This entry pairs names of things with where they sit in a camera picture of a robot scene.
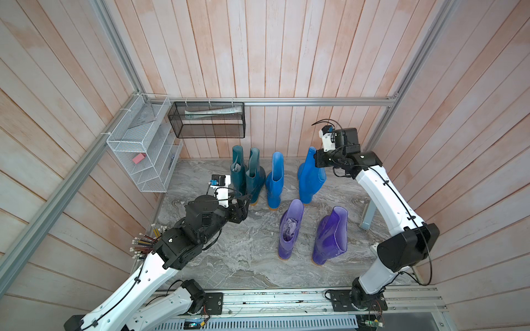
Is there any blue rain boot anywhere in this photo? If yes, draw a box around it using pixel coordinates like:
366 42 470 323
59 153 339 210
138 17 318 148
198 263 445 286
297 146 327 204
266 152 284 210

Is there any light blue box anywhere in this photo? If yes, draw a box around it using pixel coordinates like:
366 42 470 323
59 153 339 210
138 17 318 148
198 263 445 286
360 200 377 230

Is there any teal rain boot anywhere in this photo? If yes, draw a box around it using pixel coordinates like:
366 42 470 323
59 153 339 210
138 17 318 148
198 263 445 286
230 146 247 195
245 148 266 205

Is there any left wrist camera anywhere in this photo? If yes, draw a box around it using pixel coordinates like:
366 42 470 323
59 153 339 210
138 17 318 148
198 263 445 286
209 175 231 208

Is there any pink eraser block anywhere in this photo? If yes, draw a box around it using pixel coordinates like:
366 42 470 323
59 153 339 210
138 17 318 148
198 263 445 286
132 153 146 164

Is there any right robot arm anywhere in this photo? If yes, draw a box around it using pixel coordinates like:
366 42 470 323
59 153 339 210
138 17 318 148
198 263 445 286
314 124 440 310

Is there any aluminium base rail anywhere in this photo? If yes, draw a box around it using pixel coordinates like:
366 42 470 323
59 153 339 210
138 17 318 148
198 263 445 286
202 285 449 318

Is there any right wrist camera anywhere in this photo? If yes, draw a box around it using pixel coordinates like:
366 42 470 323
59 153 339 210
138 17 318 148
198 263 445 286
319 125 335 153

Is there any paper in black basket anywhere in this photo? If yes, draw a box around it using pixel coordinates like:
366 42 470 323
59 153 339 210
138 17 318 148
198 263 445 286
184 106 244 120

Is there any white wire wall shelf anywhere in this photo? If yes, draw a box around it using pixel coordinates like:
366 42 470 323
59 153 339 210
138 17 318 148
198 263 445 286
107 94 182 193

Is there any black mesh wall basket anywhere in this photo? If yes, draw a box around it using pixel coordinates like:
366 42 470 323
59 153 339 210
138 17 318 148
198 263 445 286
168 101 247 139

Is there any purple rain boot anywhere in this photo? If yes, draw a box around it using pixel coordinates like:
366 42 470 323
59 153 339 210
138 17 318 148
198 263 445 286
278 199 304 260
312 206 348 266

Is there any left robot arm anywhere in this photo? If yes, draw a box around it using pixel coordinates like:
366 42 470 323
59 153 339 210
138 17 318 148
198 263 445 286
63 193 251 330

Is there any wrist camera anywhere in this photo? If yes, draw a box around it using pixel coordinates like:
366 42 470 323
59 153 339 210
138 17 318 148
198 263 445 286
319 125 335 153
209 175 231 208

